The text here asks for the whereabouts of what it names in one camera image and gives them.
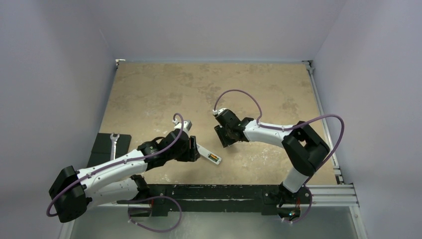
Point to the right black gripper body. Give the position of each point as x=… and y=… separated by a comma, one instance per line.
x=225, y=130

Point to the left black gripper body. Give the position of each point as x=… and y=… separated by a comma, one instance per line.
x=181, y=155

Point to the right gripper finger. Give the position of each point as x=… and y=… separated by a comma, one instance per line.
x=236, y=134
x=221, y=133

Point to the white remote control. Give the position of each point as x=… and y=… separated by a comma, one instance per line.
x=205, y=153

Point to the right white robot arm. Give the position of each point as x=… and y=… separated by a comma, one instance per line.
x=305, y=149

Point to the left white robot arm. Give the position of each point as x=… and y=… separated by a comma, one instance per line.
x=75, y=191

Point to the silver wrench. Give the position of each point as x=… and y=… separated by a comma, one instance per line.
x=113, y=138

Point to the black foam tool tray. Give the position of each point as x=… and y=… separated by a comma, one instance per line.
x=101, y=150

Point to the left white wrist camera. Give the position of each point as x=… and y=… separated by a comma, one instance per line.
x=184, y=125

